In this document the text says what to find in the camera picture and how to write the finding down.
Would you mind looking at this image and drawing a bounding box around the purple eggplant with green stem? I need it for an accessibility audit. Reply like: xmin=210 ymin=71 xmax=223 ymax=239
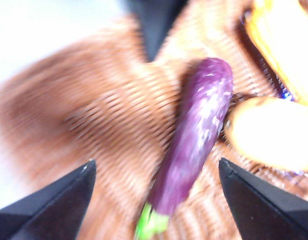
xmin=134 ymin=57 xmax=235 ymax=240

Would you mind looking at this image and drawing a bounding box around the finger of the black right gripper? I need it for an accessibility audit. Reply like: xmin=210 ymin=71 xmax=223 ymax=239
xmin=123 ymin=0 xmax=188 ymax=64

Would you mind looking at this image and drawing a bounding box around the brown potato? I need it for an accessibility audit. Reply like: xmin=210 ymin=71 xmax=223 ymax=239
xmin=223 ymin=96 xmax=308 ymax=173

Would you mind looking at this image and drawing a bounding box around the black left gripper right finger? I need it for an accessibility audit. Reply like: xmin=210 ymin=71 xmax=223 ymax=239
xmin=218 ymin=157 xmax=308 ymax=240

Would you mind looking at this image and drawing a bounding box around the brown woven wicker basket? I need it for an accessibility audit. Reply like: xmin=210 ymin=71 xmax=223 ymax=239
xmin=0 ymin=0 xmax=308 ymax=240

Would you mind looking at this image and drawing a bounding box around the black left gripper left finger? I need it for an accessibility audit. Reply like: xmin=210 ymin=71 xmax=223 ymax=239
xmin=0 ymin=159 xmax=97 ymax=240

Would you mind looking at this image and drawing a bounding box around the yellow corn cob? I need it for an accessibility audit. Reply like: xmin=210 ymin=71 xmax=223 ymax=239
xmin=243 ymin=0 xmax=308 ymax=106

